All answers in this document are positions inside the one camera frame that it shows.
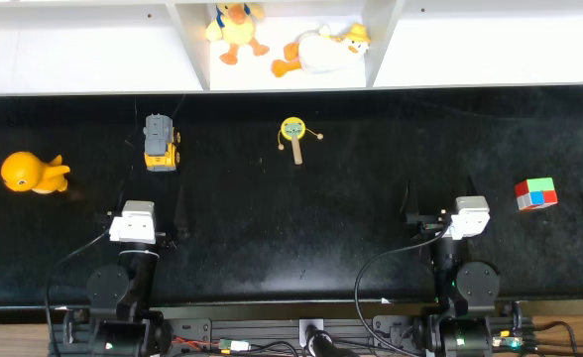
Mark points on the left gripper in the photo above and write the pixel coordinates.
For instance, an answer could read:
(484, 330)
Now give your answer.
(165, 239)

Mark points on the yellow plush duck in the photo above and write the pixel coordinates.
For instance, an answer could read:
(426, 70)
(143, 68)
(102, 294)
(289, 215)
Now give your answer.
(238, 30)

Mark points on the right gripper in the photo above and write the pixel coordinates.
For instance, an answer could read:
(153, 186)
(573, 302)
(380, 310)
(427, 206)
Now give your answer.
(425, 223)

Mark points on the mounting rail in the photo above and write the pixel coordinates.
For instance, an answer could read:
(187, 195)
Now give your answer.
(271, 329)

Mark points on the grey and yellow toy truck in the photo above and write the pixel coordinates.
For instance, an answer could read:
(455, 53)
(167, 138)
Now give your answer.
(158, 144)

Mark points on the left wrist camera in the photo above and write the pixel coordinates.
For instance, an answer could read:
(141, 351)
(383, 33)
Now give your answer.
(134, 223)

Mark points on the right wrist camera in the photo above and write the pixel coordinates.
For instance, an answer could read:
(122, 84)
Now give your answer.
(470, 218)

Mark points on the yellow rubber duck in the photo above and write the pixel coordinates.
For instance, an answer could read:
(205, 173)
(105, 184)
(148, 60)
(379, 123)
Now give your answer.
(26, 172)

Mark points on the white plush duck with hat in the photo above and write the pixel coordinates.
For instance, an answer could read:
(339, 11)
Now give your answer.
(326, 52)

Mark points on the white shelf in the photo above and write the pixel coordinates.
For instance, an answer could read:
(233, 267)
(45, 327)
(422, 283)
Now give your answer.
(98, 54)

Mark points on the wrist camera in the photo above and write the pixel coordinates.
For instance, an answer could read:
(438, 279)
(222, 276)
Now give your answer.
(470, 218)
(134, 223)

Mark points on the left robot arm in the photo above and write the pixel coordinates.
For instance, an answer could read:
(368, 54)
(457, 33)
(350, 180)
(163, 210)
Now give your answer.
(140, 277)

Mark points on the many-coloured puzzle cube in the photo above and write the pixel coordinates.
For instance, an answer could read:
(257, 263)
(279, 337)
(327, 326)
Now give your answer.
(537, 194)

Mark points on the yellow rattle drum toy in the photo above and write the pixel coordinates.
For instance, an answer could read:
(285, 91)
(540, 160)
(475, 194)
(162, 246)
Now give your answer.
(293, 130)

